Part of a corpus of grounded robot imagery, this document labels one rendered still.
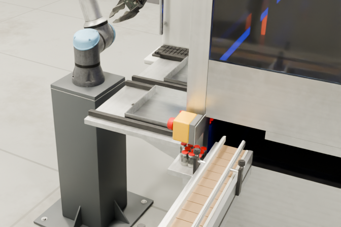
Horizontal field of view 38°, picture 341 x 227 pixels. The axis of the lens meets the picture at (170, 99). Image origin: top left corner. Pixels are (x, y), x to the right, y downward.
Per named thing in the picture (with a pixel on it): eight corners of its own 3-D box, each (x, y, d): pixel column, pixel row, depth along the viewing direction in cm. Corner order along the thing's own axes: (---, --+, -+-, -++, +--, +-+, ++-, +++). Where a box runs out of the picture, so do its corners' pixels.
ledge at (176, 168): (223, 163, 161) (223, 158, 160) (209, 186, 150) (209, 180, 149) (182, 153, 166) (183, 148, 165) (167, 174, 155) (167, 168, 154)
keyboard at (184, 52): (234, 60, 253) (234, 55, 252) (226, 70, 241) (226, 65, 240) (162, 47, 266) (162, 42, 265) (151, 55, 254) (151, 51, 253)
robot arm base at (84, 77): (65, 82, 228) (63, 62, 223) (84, 70, 240) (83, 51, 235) (92, 89, 222) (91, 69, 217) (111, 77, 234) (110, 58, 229)
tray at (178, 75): (259, 77, 217) (259, 70, 215) (241, 102, 196) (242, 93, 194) (186, 63, 229) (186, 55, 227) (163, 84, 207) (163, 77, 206)
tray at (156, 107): (235, 110, 189) (236, 102, 187) (213, 143, 168) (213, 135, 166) (155, 92, 201) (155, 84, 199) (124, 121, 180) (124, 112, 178)
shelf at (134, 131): (261, 77, 222) (261, 73, 221) (207, 156, 165) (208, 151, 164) (163, 58, 239) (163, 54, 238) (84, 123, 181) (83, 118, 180)
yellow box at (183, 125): (201, 134, 158) (203, 114, 154) (193, 145, 152) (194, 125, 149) (179, 129, 160) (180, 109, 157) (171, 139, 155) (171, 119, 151)
